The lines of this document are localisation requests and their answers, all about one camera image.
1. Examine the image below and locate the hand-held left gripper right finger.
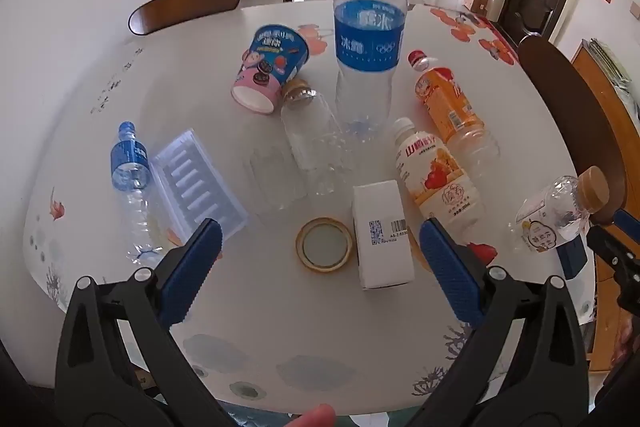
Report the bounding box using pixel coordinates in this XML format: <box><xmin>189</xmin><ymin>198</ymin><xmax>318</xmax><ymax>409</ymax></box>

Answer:
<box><xmin>402</xmin><ymin>217</ymin><xmax>591</xmax><ymax>427</ymax></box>

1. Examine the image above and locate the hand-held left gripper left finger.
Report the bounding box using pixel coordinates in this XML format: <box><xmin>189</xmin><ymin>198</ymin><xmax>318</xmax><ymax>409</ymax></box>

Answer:
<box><xmin>55</xmin><ymin>218</ymin><xmax>223</xmax><ymax>427</ymax></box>

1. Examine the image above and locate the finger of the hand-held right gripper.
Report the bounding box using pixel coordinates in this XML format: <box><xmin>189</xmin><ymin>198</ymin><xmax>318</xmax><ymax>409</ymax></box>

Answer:
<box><xmin>614</xmin><ymin>208</ymin><xmax>640</xmax><ymax>235</ymax></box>
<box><xmin>556</xmin><ymin>226</ymin><xmax>640</xmax><ymax>309</ymax></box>

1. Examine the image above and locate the small clear bottle tan cap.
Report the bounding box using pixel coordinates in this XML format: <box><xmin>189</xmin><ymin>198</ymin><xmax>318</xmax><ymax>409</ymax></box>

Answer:
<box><xmin>507</xmin><ymin>167</ymin><xmax>611</xmax><ymax>255</ymax></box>

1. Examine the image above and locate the clear plastic tray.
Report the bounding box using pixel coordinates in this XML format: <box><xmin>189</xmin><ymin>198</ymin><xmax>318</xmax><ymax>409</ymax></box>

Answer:
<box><xmin>150</xmin><ymin>128</ymin><xmax>251</xmax><ymax>248</ymax></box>

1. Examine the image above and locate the small blue-label water bottle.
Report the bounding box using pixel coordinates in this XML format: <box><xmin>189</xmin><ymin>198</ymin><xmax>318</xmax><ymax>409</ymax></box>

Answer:
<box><xmin>110</xmin><ymin>121</ymin><xmax>166</xmax><ymax>265</ymax></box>

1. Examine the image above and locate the person's left hand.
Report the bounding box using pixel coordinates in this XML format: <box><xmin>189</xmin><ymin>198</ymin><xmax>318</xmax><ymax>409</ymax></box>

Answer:
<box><xmin>290</xmin><ymin>403</ymin><xmax>337</xmax><ymax>427</ymax></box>

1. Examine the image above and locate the wooden side cabinet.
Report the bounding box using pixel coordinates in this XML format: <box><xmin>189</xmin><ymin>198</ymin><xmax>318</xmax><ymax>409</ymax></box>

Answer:
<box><xmin>570</xmin><ymin>39</ymin><xmax>640</xmax><ymax>373</ymax></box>

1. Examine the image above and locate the white cardboard box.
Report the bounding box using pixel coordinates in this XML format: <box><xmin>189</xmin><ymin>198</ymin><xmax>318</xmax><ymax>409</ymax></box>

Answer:
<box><xmin>351</xmin><ymin>179</ymin><xmax>416</xmax><ymax>292</ymax></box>

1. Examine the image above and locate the white-label juice bottle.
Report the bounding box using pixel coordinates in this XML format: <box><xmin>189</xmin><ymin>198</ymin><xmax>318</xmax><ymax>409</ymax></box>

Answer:
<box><xmin>390</xmin><ymin>117</ymin><xmax>486</xmax><ymax>238</ymax></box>

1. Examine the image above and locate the yellow tape roll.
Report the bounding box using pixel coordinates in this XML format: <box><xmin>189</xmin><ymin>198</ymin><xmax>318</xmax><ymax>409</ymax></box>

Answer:
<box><xmin>295</xmin><ymin>217</ymin><xmax>355</xmax><ymax>272</ymax></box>

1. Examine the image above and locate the clear plastic cup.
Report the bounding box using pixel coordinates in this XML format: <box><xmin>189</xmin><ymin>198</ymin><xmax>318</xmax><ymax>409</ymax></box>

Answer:
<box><xmin>245</xmin><ymin>144</ymin><xmax>308</xmax><ymax>215</ymax></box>

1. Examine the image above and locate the stack of papers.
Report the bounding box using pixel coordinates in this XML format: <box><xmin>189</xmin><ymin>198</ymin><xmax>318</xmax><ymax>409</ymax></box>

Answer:
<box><xmin>587</xmin><ymin>38</ymin><xmax>633</xmax><ymax>88</ymax></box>

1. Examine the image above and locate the orange-label juice bottle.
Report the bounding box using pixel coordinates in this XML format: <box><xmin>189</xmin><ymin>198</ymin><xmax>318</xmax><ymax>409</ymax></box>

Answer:
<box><xmin>407</xmin><ymin>49</ymin><xmax>501</xmax><ymax>180</ymax></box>

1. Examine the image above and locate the clear bottle with gold cap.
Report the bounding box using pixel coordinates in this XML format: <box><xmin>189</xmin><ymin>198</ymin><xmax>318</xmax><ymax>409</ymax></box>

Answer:
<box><xmin>277</xmin><ymin>78</ymin><xmax>351</xmax><ymax>198</ymax></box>

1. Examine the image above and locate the pink and blue paper cup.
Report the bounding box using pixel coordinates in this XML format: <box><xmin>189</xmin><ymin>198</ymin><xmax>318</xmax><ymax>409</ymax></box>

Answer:
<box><xmin>230</xmin><ymin>25</ymin><xmax>311</xmax><ymax>115</ymax></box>

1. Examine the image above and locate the large blue-label water bottle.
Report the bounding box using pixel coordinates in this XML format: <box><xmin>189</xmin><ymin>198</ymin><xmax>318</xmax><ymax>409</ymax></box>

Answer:
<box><xmin>332</xmin><ymin>0</ymin><xmax>410</xmax><ymax>142</ymax></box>

